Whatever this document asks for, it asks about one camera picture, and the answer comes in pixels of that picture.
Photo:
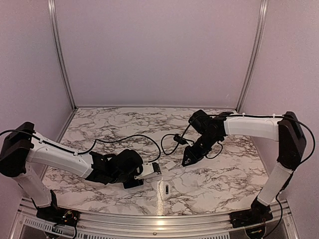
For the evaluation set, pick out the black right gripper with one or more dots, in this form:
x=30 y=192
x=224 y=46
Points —
x=195 y=157

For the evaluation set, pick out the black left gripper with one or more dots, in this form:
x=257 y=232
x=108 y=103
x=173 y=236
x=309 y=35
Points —
x=134 y=184

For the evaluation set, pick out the white battery cover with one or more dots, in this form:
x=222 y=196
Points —
x=170 y=165

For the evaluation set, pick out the clear handle screwdriver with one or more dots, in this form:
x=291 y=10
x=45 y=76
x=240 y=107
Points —
x=175 y=167

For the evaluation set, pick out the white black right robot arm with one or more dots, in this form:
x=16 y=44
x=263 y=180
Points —
x=285 y=129

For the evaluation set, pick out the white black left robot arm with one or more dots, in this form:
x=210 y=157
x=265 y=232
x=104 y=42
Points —
x=23 y=146

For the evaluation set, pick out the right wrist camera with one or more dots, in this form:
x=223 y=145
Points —
x=182 y=141

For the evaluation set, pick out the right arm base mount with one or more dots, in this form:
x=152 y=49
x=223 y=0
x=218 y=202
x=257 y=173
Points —
x=247 y=218

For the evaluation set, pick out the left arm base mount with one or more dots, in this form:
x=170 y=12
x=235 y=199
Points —
x=60 y=216

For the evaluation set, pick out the aluminium front rail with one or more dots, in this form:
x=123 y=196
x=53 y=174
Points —
x=93 y=225

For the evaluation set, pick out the aluminium frame post right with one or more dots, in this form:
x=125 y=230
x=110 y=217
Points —
x=261 y=21

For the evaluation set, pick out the aluminium frame post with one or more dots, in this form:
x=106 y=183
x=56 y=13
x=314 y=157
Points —
x=59 y=52
x=261 y=21

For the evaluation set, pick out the aluminium frame post left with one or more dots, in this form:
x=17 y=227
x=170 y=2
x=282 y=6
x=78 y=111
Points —
x=59 y=52

